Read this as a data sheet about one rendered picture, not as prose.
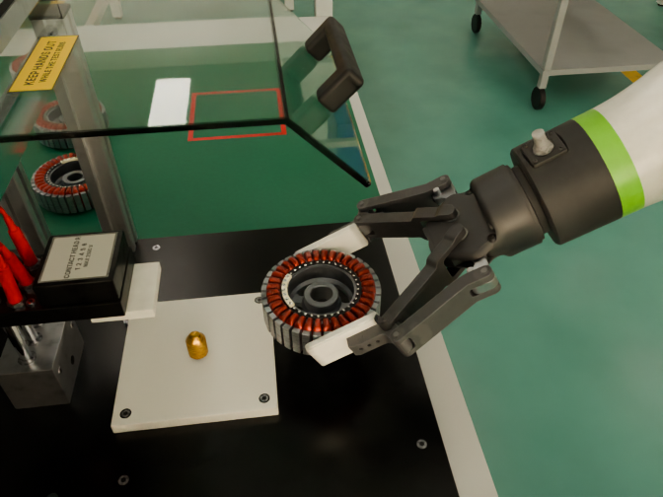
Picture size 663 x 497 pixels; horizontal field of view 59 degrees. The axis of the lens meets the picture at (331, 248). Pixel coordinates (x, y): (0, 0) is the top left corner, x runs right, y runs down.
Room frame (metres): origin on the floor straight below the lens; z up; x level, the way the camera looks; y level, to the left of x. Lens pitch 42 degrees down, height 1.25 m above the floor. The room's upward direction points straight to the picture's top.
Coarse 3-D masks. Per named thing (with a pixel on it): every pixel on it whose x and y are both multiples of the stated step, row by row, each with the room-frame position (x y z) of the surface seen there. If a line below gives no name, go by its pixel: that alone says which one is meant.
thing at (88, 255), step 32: (64, 256) 0.36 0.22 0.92; (96, 256) 0.36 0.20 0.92; (128, 256) 0.38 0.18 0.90; (0, 288) 0.34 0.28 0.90; (32, 288) 0.34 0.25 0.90; (64, 288) 0.32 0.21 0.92; (96, 288) 0.33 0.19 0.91; (128, 288) 0.35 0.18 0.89; (0, 320) 0.31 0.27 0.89; (32, 320) 0.32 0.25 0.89; (64, 320) 0.32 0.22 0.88; (96, 320) 0.33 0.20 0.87
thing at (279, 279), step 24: (288, 264) 0.41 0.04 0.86; (312, 264) 0.41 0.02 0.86; (336, 264) 0.41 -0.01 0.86; (360, 264) 0.41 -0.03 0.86; (264, 288) 0.38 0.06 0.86; (288, 288) 0.38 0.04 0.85; (312, 288) 0.39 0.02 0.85; (360, 288) 0.38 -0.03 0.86; (264, 312) 0.36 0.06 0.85; (288, 312) 0.35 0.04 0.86; (312, 312) 0.37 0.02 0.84; (336, 312) 0.35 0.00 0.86; (360, 312) 0.35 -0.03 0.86; (288, 336) 0.33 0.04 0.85; (312, 336) 0.33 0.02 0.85
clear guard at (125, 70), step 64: (64, 0) 0.54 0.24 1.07; (128, 0) 0.54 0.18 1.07; (192, 0) 0.54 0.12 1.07; (256, 0) 0.54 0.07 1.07; (0, 64) 0.41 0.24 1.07; (128, 64) 0.41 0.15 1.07; (192, 64) 0.41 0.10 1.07; (256, 64) 0.41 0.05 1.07; (320, 64) 0.49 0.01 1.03; (0, 128) 0.32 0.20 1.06; (64, 128) 0.32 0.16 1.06; (128, 128) 0.32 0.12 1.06; (192, 128) 0.32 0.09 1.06; (320, 128) 0.35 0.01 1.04
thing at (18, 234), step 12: (12, 228) 0.37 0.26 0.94; (12, 240) 0.37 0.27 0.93; (24, 240) 0.37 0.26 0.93; (12, 252) 0.34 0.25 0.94; (24, 252) 0.37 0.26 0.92; (0, 264) 0.32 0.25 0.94; (12, 264) 0.34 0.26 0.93; (24, 264) 0.37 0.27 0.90; (36, 264) 0.37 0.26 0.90; (0, 276) 0.32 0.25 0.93; (12, 276) 0.32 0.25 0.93; (24, 276) 0.34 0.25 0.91; (12, 288) 0.32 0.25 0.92; (24, 288) 0.34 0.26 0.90; (12, 300) 0.32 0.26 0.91; (24, 300) 0.33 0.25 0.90
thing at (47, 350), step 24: (24, 336) 0.35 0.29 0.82; (48, 336) 0.35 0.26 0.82; (72, 336) 0.37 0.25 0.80; (0, 360) 0.32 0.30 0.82; (48, 360) 0.32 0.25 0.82; (72, 360) 0.35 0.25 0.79; (0, 384) 0.31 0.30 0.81; (24, 384) 0.31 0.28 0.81; (48, 384) 0.31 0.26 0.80; (72, 384) 0.33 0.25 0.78
